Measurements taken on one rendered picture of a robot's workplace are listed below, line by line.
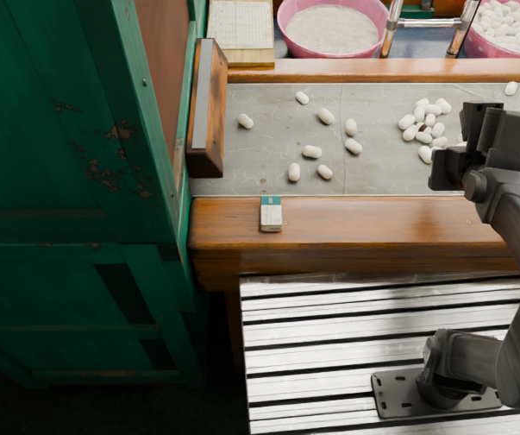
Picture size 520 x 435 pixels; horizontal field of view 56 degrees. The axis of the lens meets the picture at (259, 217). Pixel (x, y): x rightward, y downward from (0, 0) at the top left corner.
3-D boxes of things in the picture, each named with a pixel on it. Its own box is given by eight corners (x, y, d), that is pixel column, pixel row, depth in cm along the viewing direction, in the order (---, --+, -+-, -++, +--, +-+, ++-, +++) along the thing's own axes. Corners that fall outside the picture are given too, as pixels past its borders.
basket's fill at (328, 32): (381, 79, 115) (386, 59, 111) (285, 79, 115) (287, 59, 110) (368, 21, 128) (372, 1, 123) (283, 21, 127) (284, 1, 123)
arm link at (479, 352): (434, 327, 73) (543, 338, 41) (479, 336, 72) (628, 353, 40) (429, 370, 72) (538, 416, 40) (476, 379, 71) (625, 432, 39)
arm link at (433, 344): (431, 332, 69) (431, 372, 66) (495, 343, 68) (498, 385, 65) (418, 347, 74) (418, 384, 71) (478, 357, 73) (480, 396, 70)
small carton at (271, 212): (281, 230, 83) (282, 224, 81) (260, 231, 83) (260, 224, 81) (280, 202, 86) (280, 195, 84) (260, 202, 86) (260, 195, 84)
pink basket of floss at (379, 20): (404, 53, 122) (415, 19, 114) (332, 104, 112) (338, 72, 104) (326, 6, 132) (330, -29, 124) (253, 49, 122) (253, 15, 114)
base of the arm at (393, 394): (379, 358, 72) (390, 407, 69) (510, 347, 73) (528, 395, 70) (369, 373, 79) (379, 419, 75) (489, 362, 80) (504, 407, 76)
